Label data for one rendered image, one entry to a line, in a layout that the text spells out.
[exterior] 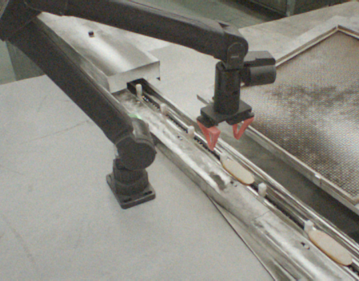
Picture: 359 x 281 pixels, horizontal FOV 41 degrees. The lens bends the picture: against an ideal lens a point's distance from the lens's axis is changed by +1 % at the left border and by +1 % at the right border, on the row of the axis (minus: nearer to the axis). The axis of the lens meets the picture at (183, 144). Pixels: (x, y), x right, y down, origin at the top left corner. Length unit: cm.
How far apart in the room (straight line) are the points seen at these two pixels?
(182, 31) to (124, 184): 37
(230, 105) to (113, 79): 50
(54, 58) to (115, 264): 42
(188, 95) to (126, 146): 52
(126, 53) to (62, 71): 63
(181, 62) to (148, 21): 78
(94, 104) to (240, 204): 37
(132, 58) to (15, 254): 72
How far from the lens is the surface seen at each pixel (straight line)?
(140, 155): 101
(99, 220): 107
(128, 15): 89
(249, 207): 102
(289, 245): 96
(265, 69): 102
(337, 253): 97
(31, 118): 146
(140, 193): 110
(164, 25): 91
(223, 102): 102
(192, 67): 164
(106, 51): 155
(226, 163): 113
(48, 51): 91
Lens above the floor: 157
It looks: 37 degrees down
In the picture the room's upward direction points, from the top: 2 degrees counter-clockwise
